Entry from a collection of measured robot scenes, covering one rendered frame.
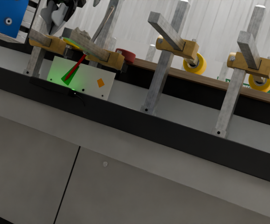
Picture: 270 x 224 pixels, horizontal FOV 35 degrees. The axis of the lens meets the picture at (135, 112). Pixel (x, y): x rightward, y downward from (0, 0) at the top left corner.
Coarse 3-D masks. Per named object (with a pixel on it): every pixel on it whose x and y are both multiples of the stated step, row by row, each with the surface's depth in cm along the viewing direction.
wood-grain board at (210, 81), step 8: (72, 48) 181; (80, 48) 177; (136, 64) 167; (144, 64) 165; (152, 64) 164; (168, 72) 162; (176, 72) 160; (184, 72) 159; (192, 80) 158; (200, 80) 157; (208, 80) 156; (216, 80) 155; (216, 88) 158; (224, 88) 153; (248, 88) 150; (248, 96) 152; (256, 96) 149; (264, 96) 148
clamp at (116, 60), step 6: (90, 54) 153; (114, 54) 150; (120, 54) 150; (96, 60) 152; (102, 60) 151; (108, 60) 150; (114, 60) 149; (120, 60) 151; (108, 66) 154; (114, 66) 149; (120, 66) 153
